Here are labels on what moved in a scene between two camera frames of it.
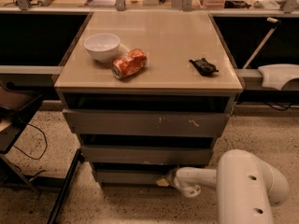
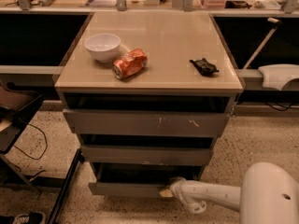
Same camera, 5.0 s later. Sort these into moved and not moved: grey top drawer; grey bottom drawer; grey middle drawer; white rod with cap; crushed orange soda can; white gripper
Moved: white gripper; grey bottom drawer
Not moved: grey middle drawer; grey top drawer; white rod with cap; crushed orange soda can
